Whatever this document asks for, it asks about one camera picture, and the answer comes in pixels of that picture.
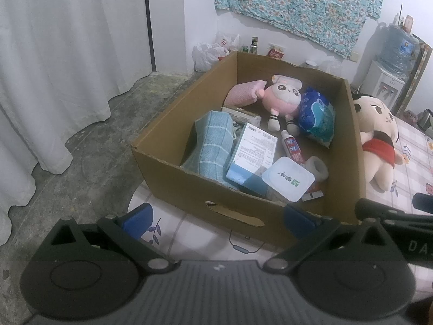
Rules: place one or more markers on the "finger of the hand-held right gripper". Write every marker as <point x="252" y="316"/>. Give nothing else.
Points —
<point x="375" y="208"/>
<point x="424" y="203"/>

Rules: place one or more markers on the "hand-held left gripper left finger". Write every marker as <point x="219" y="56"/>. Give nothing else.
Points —
<point x="138" y="216"/>

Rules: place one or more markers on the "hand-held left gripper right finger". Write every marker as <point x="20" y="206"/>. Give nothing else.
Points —
<point x="297" y="220"/>

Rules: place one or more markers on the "white plastic container green label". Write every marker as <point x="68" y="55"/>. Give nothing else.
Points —
<point x="287" y="179"/>

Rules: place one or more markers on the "brown cardboard box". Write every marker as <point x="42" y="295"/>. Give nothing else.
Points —
<point x="189" y="193"/>

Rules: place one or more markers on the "white soft roll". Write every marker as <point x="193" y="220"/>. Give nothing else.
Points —
<point x="319" y="167"/>

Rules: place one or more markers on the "red toothpaste tube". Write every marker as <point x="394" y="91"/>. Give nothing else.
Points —
<point x="291" y="145"/>

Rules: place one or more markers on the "white blue carton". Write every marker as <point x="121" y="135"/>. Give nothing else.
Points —
<point x="252" y="145"/>

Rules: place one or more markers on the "white cat plush red cape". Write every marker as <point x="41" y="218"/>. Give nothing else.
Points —
<point x="375" y="118"/>

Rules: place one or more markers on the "teal plaid towel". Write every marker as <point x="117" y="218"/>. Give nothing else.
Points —
<point x="209" y="142"/>

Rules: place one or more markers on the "blue white tissue pack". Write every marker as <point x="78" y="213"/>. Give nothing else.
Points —
<point x="316" y="115"/>

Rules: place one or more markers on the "pink round plush toy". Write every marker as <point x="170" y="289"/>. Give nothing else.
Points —
<point x="284" y="103"/>

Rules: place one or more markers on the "small white packet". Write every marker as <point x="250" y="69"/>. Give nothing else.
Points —
<point x="313" y="196"/>

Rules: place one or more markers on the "floral plaid printed mat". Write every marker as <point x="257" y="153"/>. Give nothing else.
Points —
<point x="203" y="230"/>

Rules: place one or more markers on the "dark bag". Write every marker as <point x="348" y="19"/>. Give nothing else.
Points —
<point x="425" y="119"/>

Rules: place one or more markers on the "white water dispenser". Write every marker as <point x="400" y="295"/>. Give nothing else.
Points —
<point x="382" y="81"/>

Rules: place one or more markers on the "patterned folded mattress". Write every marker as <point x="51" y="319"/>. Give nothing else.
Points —
<point x="419" y="71"/>

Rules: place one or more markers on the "clear plastic bag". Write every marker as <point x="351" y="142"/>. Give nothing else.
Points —
<point x="331" y="67"/>

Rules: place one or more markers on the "blue water jug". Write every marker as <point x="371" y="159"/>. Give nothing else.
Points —
<point x="397" y="50"/>

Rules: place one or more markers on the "white lidded jar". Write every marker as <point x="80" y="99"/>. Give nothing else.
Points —
<point x="311" y="63"/>

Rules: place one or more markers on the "red packet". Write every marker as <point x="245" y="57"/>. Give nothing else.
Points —
<point x="274" y="55"/>

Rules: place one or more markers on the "white plastic bag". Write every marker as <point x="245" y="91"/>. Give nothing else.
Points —
<point x="203" y="57"/>

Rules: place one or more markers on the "white curtain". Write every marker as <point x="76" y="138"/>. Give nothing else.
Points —
<point x="67" y="57"/>

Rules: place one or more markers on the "green can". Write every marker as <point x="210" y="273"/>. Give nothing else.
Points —
<point x="244" y="49"/>

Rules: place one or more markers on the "small beige box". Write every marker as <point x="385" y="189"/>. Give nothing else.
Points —
<point x="409" y="23"/>

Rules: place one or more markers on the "small white bottle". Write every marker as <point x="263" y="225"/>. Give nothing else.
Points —
<point x="396" y="19"/>

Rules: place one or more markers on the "red printed plastic bag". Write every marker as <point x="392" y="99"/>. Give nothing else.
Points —
<point x="230" y="42"/>

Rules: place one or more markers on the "thin dark stick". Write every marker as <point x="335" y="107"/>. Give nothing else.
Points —
<point x="401" y="13"/>

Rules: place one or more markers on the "black vertical pole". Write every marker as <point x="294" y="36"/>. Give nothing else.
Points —
<point x="149" y="23"/>

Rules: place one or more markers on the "beige wall socket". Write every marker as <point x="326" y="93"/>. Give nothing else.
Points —
<point x="355" y="57"/>

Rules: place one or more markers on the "teal floral wall cloth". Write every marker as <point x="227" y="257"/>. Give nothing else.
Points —
<point x="297" y="3"/>

